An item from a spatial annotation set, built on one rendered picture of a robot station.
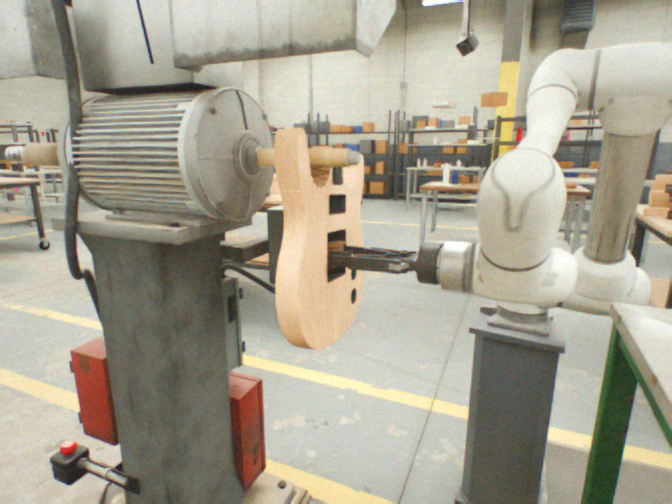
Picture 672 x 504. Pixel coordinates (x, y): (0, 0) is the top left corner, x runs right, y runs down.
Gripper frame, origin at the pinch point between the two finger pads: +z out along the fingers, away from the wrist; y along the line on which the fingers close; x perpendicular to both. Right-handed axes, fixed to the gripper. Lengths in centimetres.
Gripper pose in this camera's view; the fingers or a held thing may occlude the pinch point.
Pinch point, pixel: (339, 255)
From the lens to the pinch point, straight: 83.5
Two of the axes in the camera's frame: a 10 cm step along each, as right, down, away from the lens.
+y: 4.0, -1.4, 9.0
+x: 0.2, -9.9, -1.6
